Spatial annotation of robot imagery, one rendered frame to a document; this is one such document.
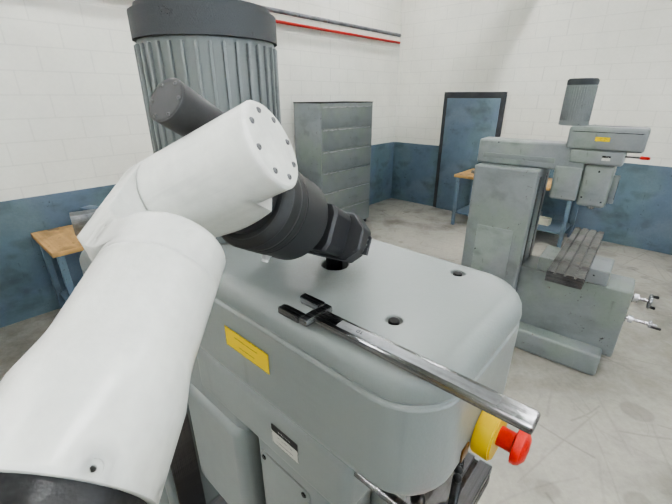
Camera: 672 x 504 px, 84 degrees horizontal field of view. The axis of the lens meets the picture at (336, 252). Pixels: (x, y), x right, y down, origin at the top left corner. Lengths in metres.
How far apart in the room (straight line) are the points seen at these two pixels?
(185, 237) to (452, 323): 0.27
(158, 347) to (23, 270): 4.61
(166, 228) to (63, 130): 4.43
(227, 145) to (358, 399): 0.24
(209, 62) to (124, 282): 0.40
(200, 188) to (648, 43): 6.76
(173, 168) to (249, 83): 0.31
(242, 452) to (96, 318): 0.56
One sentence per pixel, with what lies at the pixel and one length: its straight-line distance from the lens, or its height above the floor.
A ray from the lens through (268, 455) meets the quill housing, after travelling 0.68.
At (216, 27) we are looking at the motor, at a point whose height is 2.18.
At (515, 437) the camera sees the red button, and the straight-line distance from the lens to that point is 0.46.
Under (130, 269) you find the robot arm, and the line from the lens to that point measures 0.20.
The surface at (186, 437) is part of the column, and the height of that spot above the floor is 1.37.
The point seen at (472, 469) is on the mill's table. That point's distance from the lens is 1.52.
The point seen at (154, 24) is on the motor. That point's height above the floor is 2.18.
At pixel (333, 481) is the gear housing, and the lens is 0.51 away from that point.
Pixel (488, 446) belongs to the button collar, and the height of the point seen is 1.77.
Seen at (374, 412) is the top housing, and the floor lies 1.84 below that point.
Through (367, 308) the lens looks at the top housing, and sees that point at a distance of 0.40.
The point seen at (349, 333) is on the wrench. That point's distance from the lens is 0.35.
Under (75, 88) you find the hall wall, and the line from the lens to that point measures 4.67.
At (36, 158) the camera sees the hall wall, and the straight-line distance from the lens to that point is 4.60.
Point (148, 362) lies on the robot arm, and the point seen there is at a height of 2.00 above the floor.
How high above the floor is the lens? 2.10
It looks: 23 degrees down
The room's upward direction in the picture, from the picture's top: straight up
